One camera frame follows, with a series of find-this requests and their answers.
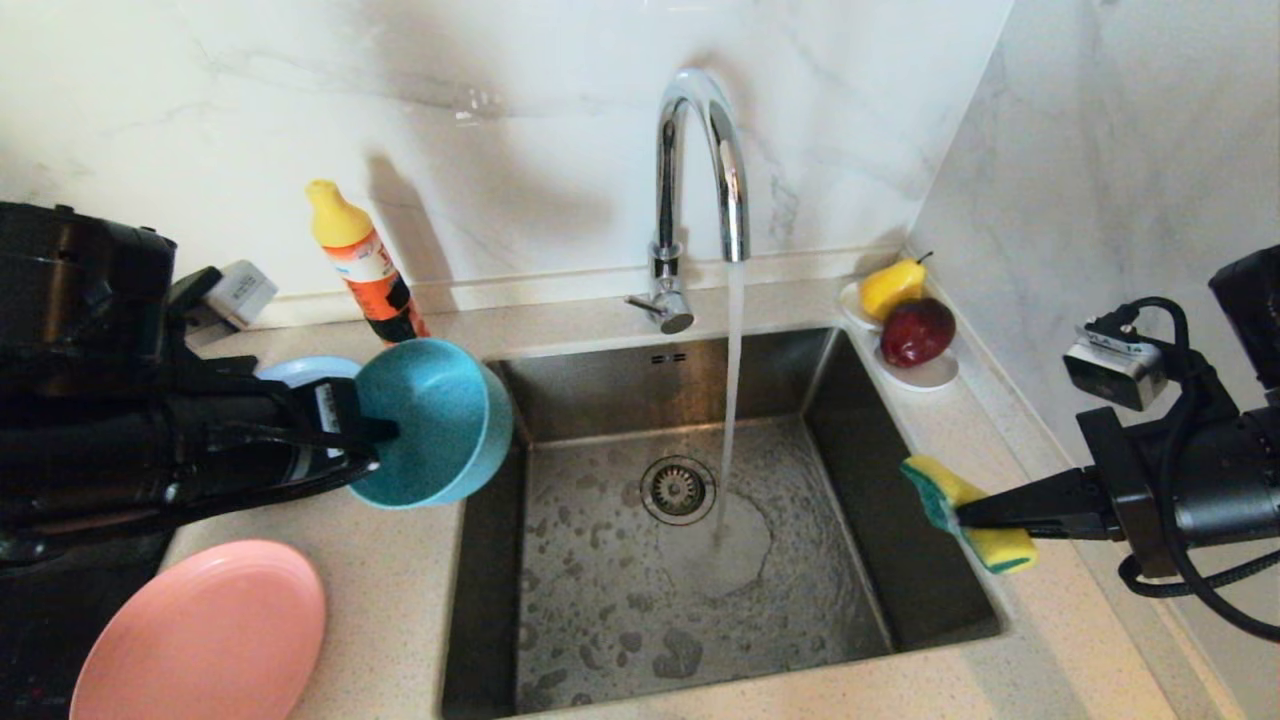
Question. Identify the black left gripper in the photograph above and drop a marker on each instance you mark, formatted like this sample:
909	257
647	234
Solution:
80	290

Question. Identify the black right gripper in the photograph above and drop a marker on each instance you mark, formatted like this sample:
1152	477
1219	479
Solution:
1230	480

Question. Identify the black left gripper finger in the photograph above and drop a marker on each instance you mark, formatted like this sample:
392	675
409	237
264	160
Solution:
345	475
345	420

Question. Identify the yellow green sponge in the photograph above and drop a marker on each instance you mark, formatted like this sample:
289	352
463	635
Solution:
1005	550

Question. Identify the blue grey plate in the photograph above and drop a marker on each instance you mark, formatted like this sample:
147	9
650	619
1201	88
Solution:
300	370

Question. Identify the teal bowl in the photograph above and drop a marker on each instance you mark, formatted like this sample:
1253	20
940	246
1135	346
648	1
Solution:
440	420

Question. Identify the orange dish soap bottle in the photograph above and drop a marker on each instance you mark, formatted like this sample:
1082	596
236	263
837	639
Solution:
360	260

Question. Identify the chrome gooseneck faucet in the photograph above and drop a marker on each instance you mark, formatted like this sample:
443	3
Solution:
668	200

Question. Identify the stainless steel sink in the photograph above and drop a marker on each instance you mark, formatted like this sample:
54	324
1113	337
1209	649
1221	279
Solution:
600	620

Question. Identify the metal sink drain strainer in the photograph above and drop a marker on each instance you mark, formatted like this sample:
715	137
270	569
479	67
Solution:
678	491

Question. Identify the white fruit dish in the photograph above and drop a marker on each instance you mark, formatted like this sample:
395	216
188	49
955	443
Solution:
928	377

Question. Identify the pink plate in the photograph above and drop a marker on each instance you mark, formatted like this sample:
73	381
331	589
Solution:
200	640

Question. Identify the red apple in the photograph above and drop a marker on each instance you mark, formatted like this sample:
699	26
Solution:
915	332

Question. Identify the yellow pear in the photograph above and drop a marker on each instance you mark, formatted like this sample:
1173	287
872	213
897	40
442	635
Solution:
890	288

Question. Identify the black induction cooktop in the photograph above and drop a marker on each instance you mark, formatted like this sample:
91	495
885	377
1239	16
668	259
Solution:
40	640

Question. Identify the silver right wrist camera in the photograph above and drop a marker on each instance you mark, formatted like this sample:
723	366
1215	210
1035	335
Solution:
1112	370

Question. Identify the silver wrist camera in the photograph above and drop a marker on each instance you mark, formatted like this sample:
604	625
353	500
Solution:
242	293
1112	370

